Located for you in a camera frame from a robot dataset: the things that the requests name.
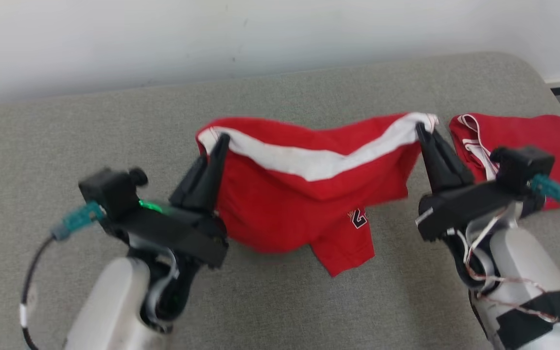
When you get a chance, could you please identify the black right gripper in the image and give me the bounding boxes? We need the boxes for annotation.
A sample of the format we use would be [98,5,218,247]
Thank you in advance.
[415,122,548,242]

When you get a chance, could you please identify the red shorts wide white band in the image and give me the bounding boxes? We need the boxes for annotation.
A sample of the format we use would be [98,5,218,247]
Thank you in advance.
[195,112,440,278]

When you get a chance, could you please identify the teal camera connector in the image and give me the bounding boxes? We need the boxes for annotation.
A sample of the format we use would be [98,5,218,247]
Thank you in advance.
[51,202,105,241]
[528,174,560,212]

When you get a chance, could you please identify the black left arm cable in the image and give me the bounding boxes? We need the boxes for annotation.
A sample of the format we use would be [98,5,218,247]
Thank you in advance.
[20,233,57,350]

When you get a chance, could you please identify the thin red white wire bundle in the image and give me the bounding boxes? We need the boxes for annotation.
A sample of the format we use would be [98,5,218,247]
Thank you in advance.
[455,209,560,324]

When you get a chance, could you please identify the teal right camera connector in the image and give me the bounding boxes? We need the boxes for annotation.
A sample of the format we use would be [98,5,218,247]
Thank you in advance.
[528,174,560,212]

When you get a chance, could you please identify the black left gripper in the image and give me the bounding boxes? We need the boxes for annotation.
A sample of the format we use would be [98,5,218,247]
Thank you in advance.
[100,132,232,269]

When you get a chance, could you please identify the red jersey thin white trim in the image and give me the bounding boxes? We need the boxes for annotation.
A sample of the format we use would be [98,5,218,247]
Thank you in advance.
[449,113,560,210]

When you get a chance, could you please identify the teal left camera connector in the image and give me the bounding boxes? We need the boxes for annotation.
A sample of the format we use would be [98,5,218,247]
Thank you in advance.
[51,202,105,241]

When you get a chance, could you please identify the grey fabric sofa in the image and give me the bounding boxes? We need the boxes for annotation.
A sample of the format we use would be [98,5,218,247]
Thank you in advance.
[0,51,560,350]

